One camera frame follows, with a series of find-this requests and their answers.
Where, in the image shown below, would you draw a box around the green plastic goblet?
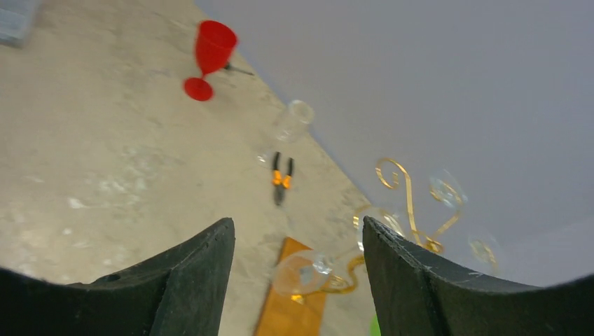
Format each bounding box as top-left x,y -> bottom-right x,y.
368,316 -> 381,336

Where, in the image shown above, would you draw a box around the clear tall flute glass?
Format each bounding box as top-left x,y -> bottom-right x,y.
256,99 -> 315,167

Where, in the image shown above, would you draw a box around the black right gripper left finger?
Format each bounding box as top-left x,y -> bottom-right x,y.
1,218 -> 235,335

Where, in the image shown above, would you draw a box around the clear champagne flute with label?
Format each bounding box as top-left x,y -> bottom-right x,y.
272,204 -> 406,300

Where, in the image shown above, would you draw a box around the clear plastic screw box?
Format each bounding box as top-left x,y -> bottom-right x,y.
1,0 -> 42,48

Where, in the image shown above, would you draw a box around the wooden rack base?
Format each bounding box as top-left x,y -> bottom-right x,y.
254,237 -> 331,336

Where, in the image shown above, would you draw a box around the red plastic goblet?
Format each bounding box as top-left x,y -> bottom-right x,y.
184,20 -> 238,102

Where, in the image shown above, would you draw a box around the small dark object behind goblet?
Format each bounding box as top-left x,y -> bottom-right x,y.
223,63 -> 254,76

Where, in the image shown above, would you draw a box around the clear round wine glass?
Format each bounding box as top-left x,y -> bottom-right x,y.
429,169 -> 468,210

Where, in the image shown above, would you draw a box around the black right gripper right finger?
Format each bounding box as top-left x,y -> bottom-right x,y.
362,217 -> 593,335

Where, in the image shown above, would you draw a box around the orange black pliers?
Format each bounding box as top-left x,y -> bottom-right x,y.
272,151 -> 294,206

